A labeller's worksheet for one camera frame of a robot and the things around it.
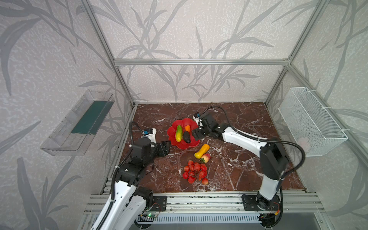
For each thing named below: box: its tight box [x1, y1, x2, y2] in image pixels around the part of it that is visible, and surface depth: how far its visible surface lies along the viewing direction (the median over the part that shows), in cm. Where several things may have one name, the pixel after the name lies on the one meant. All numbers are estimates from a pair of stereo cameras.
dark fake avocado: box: [183, 131, 191, 144], surface depth 97 cm
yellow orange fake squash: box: [194, 143, 210, 160], surface depth 92 cm
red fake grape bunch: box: [182, 160, 209, 185], surface depth 82 cm
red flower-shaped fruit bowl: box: [167, 118, 201, 150], surface depth 100 cm
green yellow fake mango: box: [175, 124, 183, 143], surface depth 99 cm
